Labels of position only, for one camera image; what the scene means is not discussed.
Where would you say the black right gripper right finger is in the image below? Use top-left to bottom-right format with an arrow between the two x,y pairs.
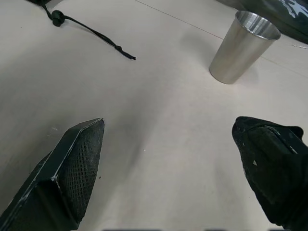
231,116 -> 308,231

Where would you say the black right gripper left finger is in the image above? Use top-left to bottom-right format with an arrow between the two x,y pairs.
0,117 -> 106,231

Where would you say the stainless steel cup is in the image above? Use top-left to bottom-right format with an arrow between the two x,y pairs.
208,10 -> 282,85

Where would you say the dark patterned cloth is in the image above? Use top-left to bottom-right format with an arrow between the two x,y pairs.
215,0 -> 308,45

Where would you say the black drawstring cord with toggle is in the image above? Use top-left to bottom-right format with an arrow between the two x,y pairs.
42,4 -> 137,60

